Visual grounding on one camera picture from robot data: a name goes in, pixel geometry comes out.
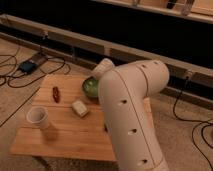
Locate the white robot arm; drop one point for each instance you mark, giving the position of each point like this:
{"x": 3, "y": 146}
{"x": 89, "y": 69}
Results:
{"x": 121, "y": 91}

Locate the green bowl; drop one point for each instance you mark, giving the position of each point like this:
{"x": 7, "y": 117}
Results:
{"x": 90, "y": 87}

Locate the white rectangular block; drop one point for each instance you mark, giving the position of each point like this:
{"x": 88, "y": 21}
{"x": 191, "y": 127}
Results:
{"x": 80, "y": 108}

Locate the red brown small object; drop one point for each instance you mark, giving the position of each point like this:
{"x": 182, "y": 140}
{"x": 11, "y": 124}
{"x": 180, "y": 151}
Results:
{"x": 56, "y": 94}

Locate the wooden table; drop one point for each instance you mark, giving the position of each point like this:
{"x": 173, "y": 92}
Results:
{"x": 68, "y": 136}

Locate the white cup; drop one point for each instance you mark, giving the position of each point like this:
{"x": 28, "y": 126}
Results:
{"x": 38, "y": 116}

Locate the blue power adapter box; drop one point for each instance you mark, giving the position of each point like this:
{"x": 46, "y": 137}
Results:
{"x": 27, "y": 67}

